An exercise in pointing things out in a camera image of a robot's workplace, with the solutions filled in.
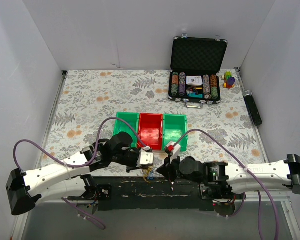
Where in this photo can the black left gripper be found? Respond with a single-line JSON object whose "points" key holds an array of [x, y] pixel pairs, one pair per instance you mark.
{"points": [[135, 161]]}

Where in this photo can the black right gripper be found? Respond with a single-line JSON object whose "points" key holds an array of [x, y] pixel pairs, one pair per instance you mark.
{"points": [[170, 165]]}

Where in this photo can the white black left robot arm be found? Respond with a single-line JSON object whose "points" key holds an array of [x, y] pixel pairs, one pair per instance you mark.
{"points": [[72, 177]]}

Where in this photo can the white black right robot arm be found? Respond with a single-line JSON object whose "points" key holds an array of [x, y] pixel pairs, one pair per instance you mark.
{"points": [[223, 180]]}

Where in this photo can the green plastic bin left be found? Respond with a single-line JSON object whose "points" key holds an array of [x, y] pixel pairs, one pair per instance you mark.
{"points": [[132, 118]]}

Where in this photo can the green plastic bin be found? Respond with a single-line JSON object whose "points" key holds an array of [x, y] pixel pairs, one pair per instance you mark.
{"points": [[174, 126], [132, 118]]}

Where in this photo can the red plastic bin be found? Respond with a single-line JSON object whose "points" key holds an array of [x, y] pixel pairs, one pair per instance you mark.
{"points": [[150, 130]]}

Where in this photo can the green plastic bin right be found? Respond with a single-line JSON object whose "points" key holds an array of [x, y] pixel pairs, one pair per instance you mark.
{"points": [[174, 126]]}

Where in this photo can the floral table mat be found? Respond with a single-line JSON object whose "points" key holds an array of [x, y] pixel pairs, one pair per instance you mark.
{"points": [[90, 99]]}

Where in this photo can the teal plastic piece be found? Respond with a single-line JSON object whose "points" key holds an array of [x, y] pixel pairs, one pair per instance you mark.
{"points": [[197, 96]]}

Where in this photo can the white card deck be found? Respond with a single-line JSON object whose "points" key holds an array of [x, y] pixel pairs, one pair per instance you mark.
{"points": [[194, 80]]}

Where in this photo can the black cylindrical flashlight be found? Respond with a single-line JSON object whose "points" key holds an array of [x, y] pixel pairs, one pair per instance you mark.
{"points": [[252, 108]]}

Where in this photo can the colourful toy block train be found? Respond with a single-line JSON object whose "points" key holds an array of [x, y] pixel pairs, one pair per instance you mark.
{"points": [[228, 80]]}

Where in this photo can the black poker chip case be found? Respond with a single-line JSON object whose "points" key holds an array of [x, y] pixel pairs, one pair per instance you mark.
{"points": [[196, 57]]}

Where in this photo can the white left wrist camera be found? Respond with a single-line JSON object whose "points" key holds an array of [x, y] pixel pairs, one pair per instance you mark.
{"points": [[146, 157]]}

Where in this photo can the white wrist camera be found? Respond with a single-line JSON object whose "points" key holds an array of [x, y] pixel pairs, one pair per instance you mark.
{"points": [[146, 157], [173, 150]]}

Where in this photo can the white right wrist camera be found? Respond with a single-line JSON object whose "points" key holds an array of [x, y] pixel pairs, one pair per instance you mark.
{"points": [[173, 150]]}

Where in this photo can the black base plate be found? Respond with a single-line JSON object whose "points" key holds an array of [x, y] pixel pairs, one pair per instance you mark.
{"points": [[132, 193]]}

